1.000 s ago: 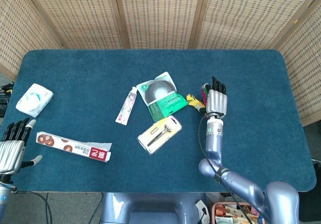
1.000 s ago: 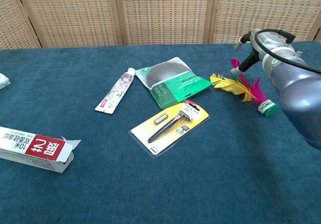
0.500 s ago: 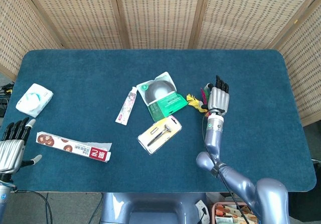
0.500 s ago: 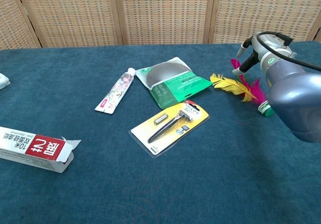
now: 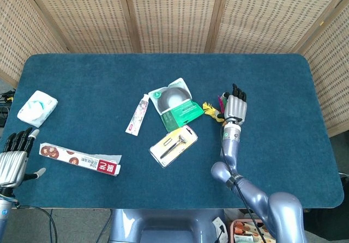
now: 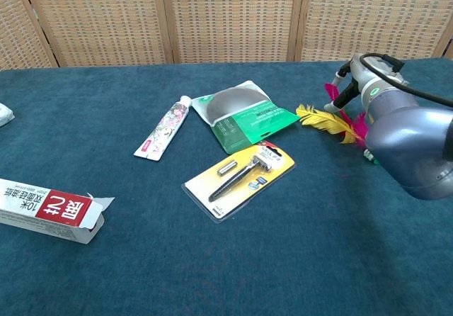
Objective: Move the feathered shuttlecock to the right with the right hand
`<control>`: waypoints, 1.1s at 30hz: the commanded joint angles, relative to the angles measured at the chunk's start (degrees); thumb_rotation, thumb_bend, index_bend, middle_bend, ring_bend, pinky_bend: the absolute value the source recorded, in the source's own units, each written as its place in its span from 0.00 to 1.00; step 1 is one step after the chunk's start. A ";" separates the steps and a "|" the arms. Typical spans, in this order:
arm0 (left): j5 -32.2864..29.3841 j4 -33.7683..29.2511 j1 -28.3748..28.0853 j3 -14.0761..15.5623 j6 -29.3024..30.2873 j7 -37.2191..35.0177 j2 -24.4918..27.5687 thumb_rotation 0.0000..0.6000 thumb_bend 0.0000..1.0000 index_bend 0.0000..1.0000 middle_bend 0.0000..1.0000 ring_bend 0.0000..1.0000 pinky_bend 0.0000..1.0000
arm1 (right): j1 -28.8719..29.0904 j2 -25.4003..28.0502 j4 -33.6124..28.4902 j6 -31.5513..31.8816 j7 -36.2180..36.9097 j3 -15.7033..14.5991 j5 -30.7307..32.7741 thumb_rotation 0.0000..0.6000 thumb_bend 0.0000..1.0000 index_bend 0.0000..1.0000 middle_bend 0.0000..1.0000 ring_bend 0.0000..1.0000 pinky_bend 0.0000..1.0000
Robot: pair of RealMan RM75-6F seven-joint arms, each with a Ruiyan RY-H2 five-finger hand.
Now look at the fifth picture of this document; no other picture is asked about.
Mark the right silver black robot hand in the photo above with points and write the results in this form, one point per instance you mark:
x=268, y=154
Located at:
x=237, y=109

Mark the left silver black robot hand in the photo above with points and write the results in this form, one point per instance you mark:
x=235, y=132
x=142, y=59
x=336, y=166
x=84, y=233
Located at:
x=11, y=166

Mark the colourful feather shuttlecock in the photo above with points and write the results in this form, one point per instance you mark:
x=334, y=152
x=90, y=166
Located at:
x=208, y=108

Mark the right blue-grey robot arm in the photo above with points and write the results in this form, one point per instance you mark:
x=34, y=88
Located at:
x=283, y=213

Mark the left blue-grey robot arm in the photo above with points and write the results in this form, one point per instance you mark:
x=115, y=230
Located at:
x=4, y=213

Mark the white tissue pack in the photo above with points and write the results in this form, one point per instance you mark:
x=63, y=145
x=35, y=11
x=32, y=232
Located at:
x=36, y=109

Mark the long red white carton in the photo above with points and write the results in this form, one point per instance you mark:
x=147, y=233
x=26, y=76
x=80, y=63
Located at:
x=81, y=160

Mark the razor blister pack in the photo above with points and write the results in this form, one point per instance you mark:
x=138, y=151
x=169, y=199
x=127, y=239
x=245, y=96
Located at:
x=173, y=146

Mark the woven bamboo screen panel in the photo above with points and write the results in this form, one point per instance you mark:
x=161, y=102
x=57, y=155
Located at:
x=272, y=17
x=16, y=36
x=332, y=76
x=81, y=17
x=174, y=17

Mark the white printed tube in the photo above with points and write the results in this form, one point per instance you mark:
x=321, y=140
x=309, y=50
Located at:
x=137, y=115

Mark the blue felt table mat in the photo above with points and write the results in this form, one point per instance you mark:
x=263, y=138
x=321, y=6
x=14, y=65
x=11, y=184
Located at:
x=81, y=76

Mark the white power strip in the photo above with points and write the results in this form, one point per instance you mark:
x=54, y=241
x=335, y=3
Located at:
x=219, y=226

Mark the pink storage basket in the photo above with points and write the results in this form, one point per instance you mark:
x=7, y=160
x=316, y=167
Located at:
x=242, y=230

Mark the blue-grey robot torso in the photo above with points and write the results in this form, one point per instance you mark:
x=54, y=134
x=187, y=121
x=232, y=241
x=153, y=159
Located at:
x=128, y=226

